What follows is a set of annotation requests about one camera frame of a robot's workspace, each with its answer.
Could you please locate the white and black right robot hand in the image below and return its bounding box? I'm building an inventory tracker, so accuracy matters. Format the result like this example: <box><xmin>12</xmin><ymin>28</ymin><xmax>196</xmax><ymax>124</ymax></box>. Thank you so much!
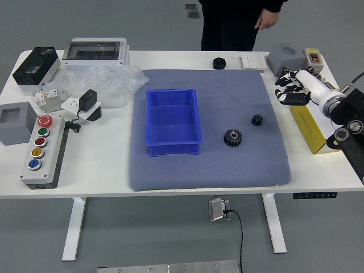
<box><xmin>274</xmin><ymin>66</ymin><xmax>342</xmax><ymax>107</ymax></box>

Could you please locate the big black gear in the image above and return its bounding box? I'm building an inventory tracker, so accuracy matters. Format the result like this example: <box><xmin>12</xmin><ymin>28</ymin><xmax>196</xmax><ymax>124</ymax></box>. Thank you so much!
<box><xmin>223</xmin><ymin>128</ymin><xmax>243</xmax><ymax>148</ymax></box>

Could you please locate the yellow and white cardboard box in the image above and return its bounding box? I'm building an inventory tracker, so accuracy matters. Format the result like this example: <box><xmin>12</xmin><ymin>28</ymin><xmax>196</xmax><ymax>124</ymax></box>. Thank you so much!
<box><xmin>289</xmin><ymin>98</ymin><xmax>344</xmax><ymax>155</ymax></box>

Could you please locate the blue plastic box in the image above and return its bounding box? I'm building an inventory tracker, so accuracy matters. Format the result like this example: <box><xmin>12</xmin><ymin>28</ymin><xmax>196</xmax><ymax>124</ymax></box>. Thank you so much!
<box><xmin>146</xmin><ymin>88</ymin><xmax>203</xmax><ymax>158</ymax></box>

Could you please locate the silver floor socket box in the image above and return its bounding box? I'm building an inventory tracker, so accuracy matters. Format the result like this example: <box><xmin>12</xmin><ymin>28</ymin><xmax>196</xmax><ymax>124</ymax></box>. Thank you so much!
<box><xmin>208</xmin><ymin>198</ymin><xmax>233</xmax><ymax>222</ymax></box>

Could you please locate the grey distribution box clear window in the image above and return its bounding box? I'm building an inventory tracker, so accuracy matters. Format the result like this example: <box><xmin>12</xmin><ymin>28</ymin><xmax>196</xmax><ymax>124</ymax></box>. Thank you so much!
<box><xmin>61</xmin><ymin>37</ymin><xmax>131</xmax><ymax>71</ymax></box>

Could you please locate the grey push button control box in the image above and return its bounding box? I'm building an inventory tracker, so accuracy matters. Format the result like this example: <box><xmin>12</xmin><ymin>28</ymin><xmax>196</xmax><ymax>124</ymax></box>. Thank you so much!
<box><xmin>19</xmin><ymin>114</ymin><xmax>68</xmax><ymax>190</ymax></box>

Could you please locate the grey block with round hole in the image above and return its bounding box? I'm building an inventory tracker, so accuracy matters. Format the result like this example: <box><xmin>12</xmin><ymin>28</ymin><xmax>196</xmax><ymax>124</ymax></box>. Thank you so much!
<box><xmin>266</xmin><ymin>43</ymin><xmax>307</xmax><ymax>77</ymax></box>

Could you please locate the person's hand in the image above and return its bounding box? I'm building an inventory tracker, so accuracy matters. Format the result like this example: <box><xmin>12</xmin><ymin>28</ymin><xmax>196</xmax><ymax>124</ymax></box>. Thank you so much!
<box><xmin>255</xmin><ymin>7</ymin><xmax>278</xmax><ymax>31</ymax></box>

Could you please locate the person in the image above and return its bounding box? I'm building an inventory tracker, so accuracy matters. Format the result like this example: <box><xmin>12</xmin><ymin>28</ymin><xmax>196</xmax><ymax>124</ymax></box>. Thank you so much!
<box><xmin>198</xmin><ymin>0</ymin><xmax>288</xmax><ymax>52</ymax></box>

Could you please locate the black table control panel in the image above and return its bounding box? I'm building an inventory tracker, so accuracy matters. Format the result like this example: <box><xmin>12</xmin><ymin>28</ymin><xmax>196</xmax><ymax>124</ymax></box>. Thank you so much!
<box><xmin>293</xmin><ymin>192</ymin><xmax>338</xmax><ymax>200</ymax></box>

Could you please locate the grey-blue padded mat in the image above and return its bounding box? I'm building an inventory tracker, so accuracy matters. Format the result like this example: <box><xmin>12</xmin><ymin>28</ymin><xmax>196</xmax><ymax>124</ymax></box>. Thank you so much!
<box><xmin>127</xmin><ymin>69</ymin><xmax>293</xmax><ymax>192</ymax></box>

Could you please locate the white table leg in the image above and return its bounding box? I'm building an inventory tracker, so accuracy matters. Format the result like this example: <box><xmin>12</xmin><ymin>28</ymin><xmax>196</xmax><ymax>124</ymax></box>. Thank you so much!
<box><xmin>61</xmin><ymin>197</ymin><xmax>87</xmax><ymax>262</ymax></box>
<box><xmin>261</xmin><ymin>193</ymin><xmax>288</xmax><ymax>254</ymax></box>

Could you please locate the clear plastic bag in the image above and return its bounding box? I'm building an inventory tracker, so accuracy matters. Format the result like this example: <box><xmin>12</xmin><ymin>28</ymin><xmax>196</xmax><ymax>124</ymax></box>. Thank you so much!
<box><xmin>42</xmin><ymin>63</ymin><xmax>150</xmax><ymax>109</ymax></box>

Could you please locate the black power adapter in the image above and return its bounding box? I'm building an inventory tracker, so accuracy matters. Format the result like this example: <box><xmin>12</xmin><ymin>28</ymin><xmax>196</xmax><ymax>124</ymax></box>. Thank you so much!
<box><xmin>78</xmin><ymin>89</ymin><xmax>98</xmax><ymax>112</ymax></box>

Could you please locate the white socket plate black base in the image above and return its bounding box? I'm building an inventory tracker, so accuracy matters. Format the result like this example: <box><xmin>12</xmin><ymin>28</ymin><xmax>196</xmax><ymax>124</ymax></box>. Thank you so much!
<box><xmin>61</xmin><ymin>96</ymin><xmax>102</xmax><ymax>123</ymax></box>

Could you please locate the white circuit breaker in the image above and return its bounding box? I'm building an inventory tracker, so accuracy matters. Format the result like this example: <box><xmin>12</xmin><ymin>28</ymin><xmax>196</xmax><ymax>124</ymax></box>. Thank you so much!
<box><xmin>34</xmin><ymin>88</ymin><xmax>68</xmax><ymax>112</ymax></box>

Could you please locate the grey cube with square recess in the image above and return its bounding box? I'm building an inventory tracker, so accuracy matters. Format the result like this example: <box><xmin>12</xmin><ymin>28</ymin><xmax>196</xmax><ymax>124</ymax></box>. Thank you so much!
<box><xmin>0</xmin><ymin>101</ymin><xmax>38</xmax><ymax>146</ymax></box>

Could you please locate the grey switch box red button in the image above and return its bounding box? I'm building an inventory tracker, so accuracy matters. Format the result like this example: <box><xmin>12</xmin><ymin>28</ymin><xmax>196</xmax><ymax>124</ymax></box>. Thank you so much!
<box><xmin>301</xmin><ymin>47</ymin><xmax>325</xmax><ymax>72</ymax></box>

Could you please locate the white wall switch plate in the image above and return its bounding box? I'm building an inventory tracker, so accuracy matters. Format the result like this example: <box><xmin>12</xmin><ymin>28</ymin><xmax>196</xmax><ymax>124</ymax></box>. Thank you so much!
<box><xmin>241</xmin><ymin>53</ymin><xmax>267</xmax><ymax>71</ymax></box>

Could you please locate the black floor cable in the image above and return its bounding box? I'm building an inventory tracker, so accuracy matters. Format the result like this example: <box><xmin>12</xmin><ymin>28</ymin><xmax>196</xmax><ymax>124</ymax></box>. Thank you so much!
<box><xmin>224</xmin><ymin>209</ymin><xmax>245</xmax><ymax>273</ymax></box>

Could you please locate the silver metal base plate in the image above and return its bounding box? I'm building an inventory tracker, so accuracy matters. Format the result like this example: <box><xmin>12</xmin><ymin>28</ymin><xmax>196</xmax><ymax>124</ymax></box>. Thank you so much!
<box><xmin>96</xmin><ymin>259</ymin><xmax>241</xmax><ymax>273</ymax></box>

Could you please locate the black adapter cord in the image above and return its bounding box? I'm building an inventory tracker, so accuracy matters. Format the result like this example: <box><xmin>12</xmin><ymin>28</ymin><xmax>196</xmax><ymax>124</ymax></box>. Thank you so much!
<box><xmin>64</xmin><ymin>109</ymin><xmax>82</xmax><ymax>133</ymax></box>

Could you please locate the black lidded enclosure box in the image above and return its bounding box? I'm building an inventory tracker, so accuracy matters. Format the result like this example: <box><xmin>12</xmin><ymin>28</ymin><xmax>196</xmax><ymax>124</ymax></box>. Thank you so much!
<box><xmin>12</xmin><ymin>47</ymin><xmax>62</xmax><ymax>93</ymax></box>

